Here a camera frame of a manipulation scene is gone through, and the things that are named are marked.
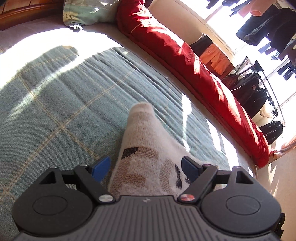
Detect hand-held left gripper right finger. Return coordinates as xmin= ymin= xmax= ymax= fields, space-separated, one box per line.
xmin=178 ymin=156 xmax=255 ymax=205

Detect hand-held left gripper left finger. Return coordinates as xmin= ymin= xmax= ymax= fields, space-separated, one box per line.
xmin=39 ymin=156 xmax=115 ymax=205

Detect white fuzzy sweater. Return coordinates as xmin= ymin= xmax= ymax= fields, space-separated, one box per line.
xmin=109 ymin=101 xmax=219 ymax=200

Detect orange hanging clothes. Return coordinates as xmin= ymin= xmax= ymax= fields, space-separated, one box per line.
xmin=199 ymin=44 xmax=228 ymax=75

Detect green plaid bed sheet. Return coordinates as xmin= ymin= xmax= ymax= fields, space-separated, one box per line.
xmin=0 ymin=16 xmax=257 ymax=241

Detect black hanging jacket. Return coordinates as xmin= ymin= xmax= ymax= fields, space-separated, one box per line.
xmin=259 ymin=120 xmax=284 ymax=145

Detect white hanging garment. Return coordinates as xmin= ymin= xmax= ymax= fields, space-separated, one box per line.
xmin=259 ymin=102 xmax=275 ymax=118

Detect orange curtain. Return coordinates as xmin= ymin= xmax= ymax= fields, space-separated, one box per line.
xmin=269 ymin=139 xmax=296 ymax=163

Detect red quilt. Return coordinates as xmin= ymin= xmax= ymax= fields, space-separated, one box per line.
xmin=116 ymin=0 xmax=270 ymax=168

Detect green plaid pillow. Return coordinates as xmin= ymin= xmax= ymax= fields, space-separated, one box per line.
xmin=63 ymin=0 xmax=121 ymax=30

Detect wooden headboard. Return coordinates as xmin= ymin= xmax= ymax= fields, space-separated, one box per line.
xmin=0 ymin=0 xmax=67 ymax=31

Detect metal clothes rail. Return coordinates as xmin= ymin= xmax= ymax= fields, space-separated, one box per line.
xmin=255 ymin=61 xmax=286 ymax=126

